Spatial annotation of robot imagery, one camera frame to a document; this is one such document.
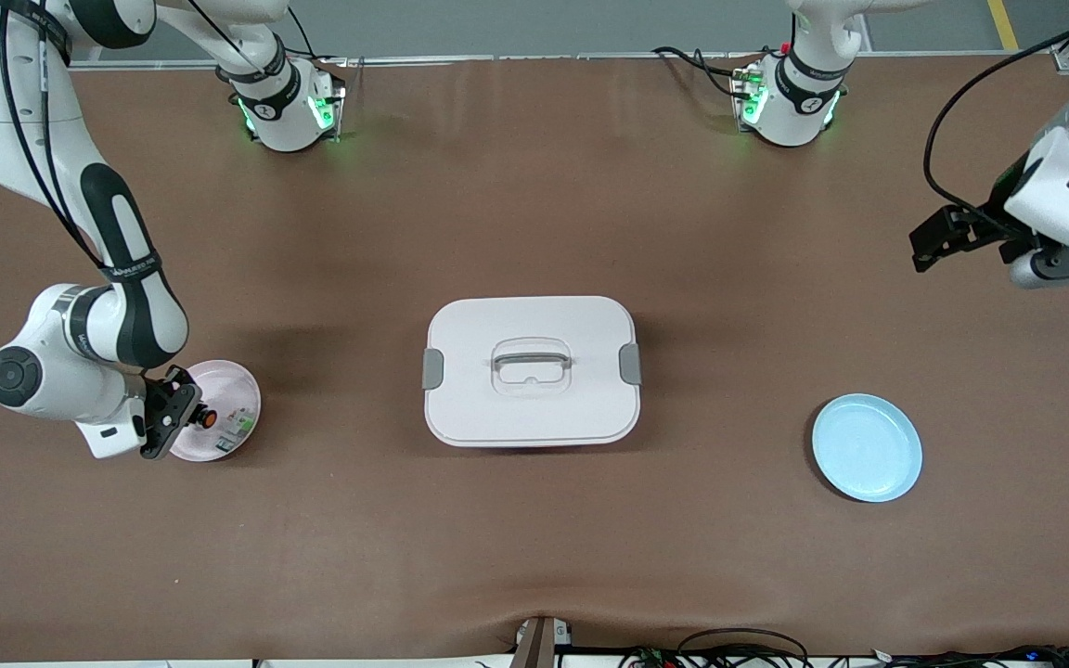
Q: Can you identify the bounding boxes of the pink round plate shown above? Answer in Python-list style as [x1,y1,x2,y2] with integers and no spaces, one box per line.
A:
[168,360,263,463]

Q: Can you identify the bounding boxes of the light blue round plate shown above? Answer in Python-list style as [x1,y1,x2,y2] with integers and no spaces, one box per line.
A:
[811,393,923,504]

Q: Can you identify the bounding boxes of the white storage box grey latches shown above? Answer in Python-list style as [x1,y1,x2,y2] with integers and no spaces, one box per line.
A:
[422,296,643,449]

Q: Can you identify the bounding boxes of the green white push-button switch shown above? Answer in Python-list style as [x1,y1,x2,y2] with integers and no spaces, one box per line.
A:
[219,413,257,456]

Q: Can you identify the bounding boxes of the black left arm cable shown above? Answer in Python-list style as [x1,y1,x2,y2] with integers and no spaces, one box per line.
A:
[923,28,1069,238]

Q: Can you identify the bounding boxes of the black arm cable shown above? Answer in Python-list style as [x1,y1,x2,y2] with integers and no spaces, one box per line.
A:
[923,28,1069,238]
[0,0,113,275]

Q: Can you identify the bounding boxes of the black left base cable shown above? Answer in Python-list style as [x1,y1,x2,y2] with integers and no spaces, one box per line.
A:
[652,45,763,98]

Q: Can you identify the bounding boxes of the black base cable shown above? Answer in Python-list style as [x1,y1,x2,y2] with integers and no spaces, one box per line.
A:
[652,45,763,98]
[286,5,350,68]

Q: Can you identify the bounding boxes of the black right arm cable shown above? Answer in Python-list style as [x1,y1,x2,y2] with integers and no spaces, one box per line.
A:
[0,0,113,275]

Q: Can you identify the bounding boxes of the black right base cable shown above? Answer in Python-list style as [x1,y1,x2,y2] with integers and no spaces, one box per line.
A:
[286,5,350,68]

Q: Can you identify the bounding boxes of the black cable bundle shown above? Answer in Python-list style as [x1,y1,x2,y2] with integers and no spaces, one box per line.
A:
[869,644,1069,668]

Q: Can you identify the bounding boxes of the brown table edge bracket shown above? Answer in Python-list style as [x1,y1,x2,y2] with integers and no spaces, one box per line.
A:
[509,616,574,668]

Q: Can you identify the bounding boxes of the silver table edge rail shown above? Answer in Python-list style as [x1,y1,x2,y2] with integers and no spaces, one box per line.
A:
[66,53,1069,71]

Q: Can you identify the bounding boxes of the black cable loop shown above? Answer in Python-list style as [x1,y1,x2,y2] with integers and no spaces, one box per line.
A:
[676,628,811,668]

